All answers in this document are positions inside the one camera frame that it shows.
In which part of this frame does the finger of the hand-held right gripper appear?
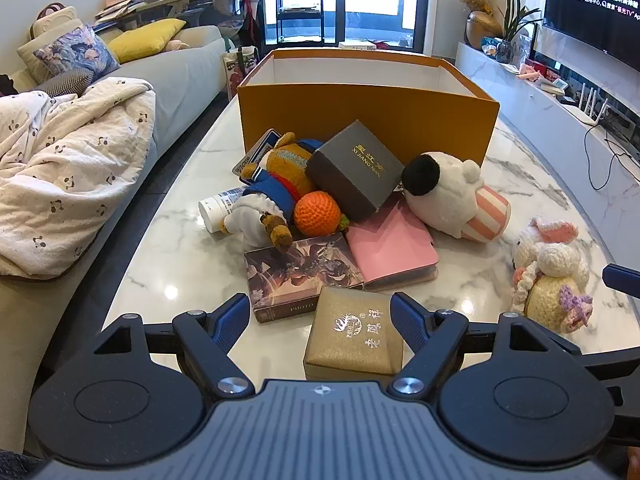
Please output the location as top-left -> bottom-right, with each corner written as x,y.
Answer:
567,339 -> 640,386
602,263 -> 640,291

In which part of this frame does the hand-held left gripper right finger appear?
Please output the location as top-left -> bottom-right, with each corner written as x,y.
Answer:
390,291 -> 582,399

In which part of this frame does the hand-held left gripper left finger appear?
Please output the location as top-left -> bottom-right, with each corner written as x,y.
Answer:
94,292 -> 256,397

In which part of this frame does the gold jewellery box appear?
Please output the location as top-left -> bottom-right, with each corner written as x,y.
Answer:
303,286 -> 405,382

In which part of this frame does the crochet rabbit doll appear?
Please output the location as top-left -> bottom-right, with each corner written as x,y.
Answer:
510,217 -> 593,335

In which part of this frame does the pink notebook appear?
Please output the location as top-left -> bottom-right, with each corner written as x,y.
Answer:
345,195 -> 440,292

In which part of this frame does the printed card box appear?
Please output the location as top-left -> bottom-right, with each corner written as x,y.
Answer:
244,232 -> 366,323

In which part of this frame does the white tube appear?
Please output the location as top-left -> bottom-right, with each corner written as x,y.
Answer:
198,186 -> 248,233

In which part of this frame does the white sheep plush toy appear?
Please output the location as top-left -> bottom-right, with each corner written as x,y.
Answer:
401,152 -> 512,245

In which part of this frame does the orange crochet tangerine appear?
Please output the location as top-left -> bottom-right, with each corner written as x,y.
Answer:
293,191 -> 350,236

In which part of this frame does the brown bear plush toy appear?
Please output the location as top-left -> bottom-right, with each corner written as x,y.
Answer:
222,132 -> 326,253

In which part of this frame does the grey gift box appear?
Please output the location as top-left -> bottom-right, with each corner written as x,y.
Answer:
305,120 -> 406,223

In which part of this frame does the blue and white packet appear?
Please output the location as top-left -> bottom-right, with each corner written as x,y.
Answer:
232,129 -> 281,181

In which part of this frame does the orange cardboard box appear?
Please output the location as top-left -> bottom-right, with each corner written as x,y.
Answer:
236,49 -> 501,171

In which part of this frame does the white marble television console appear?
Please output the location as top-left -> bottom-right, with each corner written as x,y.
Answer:
455,41 -> 640,286

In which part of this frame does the white router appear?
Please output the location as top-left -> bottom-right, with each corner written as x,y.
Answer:
562,85 -> 613,126

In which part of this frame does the white printed blanket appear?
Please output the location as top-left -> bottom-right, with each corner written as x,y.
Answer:
0,77 -> 158,281

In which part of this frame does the floral tote bag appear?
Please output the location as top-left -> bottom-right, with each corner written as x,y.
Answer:
222,46 -> 261,103

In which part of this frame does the grey sofa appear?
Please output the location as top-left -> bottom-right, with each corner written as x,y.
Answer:
0,25 -> 231,461

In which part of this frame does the television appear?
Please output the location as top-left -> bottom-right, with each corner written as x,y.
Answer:
542,0 -> 640,68

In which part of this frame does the green potted plant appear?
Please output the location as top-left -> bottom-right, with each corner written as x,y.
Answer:
495,0 -> 543,63

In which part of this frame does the black and white checked pillow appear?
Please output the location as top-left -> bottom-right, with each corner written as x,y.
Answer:
37,67 -> 96,97

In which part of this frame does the brown round vase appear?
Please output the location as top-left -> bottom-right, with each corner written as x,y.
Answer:
465,10 -> 503,46

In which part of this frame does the yellow pillow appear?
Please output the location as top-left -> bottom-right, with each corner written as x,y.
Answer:
106,18 -> 187,64

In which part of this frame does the blue floral pillow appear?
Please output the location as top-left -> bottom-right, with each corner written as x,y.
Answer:
32,24 -> 122,83

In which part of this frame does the black trolley cart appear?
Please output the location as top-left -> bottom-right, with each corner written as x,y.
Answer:
274,0 -> 337,45

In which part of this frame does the glass balcony door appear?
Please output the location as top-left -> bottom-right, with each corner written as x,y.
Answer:
260,0 -> 436,53

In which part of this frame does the beige bear-shaped cushion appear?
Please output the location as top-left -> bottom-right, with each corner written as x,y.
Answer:
17,2 -> 86,81

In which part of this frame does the black cable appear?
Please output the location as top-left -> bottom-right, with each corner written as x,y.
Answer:
584,120 -> 640,191

